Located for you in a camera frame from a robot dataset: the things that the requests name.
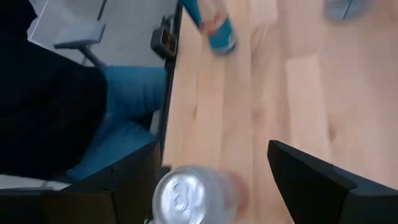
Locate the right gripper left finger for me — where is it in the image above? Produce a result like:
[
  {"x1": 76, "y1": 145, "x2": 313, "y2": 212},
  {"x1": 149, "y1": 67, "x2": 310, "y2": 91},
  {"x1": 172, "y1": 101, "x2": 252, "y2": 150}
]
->
[{"x1": 0, "y1": 141, "x2": 161, "y2": 224}]

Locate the blue silver Red Bull can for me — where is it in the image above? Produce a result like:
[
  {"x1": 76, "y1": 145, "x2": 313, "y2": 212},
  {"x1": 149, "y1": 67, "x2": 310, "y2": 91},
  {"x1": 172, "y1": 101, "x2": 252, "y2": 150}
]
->
[{"x1": 178, "y1": 0, "x2": 239, "y2": 57}]

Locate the peach can silver top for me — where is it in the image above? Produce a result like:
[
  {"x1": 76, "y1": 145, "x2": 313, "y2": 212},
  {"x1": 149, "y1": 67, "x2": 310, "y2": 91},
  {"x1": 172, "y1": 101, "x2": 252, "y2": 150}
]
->
[{"x1": 151, "y1": 164, "x2": 249, "y2": 224}]

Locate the person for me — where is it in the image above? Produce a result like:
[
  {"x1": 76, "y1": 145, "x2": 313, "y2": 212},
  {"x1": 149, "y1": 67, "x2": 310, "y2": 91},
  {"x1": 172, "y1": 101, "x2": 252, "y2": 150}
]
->
[{"x1": 0, "y1": 0, "x2": 167, "y2": 187}]

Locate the white blue Celsius can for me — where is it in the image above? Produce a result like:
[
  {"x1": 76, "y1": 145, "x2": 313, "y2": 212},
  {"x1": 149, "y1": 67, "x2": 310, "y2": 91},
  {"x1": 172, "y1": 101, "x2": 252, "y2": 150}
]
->
[{"x1": 324, "y1": 0, "x2": 371, "y2": 23}]

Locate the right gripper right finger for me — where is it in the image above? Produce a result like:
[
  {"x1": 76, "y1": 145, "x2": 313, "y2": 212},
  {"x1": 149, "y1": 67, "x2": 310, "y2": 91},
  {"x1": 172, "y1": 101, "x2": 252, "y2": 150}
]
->
[{"x1": 267, "y1": 139, "x2": 398, "y2": 224}]

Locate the black clamp bracket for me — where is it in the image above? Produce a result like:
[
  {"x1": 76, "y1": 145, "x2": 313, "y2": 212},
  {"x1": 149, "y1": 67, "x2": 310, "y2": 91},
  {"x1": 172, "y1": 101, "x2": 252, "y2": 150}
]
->
[{"x1": 150, "y1": 17, "x2": 178, "y2": 60}]

